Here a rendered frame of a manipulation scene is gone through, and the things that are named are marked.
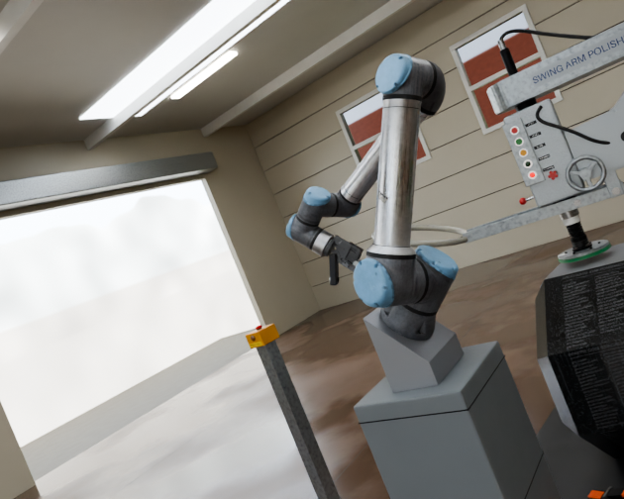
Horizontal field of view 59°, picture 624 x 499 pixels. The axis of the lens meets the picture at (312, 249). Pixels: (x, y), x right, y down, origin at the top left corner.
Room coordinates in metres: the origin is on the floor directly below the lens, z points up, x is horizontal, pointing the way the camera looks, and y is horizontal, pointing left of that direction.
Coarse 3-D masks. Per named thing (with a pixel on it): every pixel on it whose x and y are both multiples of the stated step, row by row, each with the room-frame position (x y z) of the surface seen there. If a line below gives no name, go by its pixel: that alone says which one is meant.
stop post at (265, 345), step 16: (256, 336) 2.82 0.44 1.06; (272, 336) 2.85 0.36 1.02; (272, 352) 2.85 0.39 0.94; (272, 368) 2.83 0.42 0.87; (272, 384) 2.87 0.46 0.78; (288, 384) 2.86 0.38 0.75; (288, 400) 2.83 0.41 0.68; (288, 416) 2.85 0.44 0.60; (304, 416) 2.87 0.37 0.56; (304, 432) 2.84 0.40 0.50; (304, 448) 2.84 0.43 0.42; (304, 464) 2.87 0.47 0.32; (320, 464) 2.85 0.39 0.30; (320, 480) 2.83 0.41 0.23; (320, 496) 2.86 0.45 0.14; (336, 496) 2.87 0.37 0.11
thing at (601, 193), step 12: (588, 192) 2.32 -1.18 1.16; (600, 192) 2.30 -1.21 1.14; (612, 192) 2.25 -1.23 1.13; (552, 204) 2.39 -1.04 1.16; (564, 204) 2.36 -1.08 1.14; (576, 204) 2.33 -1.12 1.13; (588, 204) 2.32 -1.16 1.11; (516, 216) 2.46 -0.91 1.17; (528, 216) 2.43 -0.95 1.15; (540, 216) 2.41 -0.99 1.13; (552, 216) 2.39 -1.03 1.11; (480, 228) 2.53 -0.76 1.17; (492, 228) 2.51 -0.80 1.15; (504, 228) 2.49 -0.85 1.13; (468, 240) 2.56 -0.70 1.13
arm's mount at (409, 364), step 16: (368, 320) 1.79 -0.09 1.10; (384, 336) 1.76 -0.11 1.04; (400, 336) 1.77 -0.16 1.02; (432, 336) 1.83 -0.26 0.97; (448, 336) 1.86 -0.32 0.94; (384, 352) 1.77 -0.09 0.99; (400, 352) 1.74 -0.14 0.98; (416, 352) 1.71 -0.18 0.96; (432, 352) 1.74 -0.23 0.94; (448, 352) 1.81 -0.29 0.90; (384, 368) 1.79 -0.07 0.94; (400, 368) 1.75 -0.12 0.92; (416, 368) 1.72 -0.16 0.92; (432, 368) 1.70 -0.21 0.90; (448, 368) 1.77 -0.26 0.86; (400, 384) 1.77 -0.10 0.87; (416, 384) 1.73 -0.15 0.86; (432, 384) 1.70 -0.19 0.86
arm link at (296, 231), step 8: (288, 224) 2.01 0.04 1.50; (296, 224) 1.99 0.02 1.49; (288, 232) 2.01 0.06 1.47; (296, 232) 2.00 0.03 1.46; (304, 232) 1.99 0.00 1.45; (312, 232) 1.99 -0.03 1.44; (320, 232) 1.99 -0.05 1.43; (296, 240) 2.02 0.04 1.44; (304, 240) 2.00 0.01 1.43; (312, 240) 1.99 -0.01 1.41
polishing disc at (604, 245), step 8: (600, 240) 2.44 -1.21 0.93; (576, 248) 2.43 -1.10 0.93; (584, 248) 2.38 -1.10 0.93; (592, 248) 2.34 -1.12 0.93; (600, 248) 2.31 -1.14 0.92; (608, 248) 2.33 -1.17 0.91; (560, 256) 2.43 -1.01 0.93; (568, 256) 2.37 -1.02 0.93; (576, 256) 2.34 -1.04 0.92; (584, 256) 2.32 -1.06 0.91
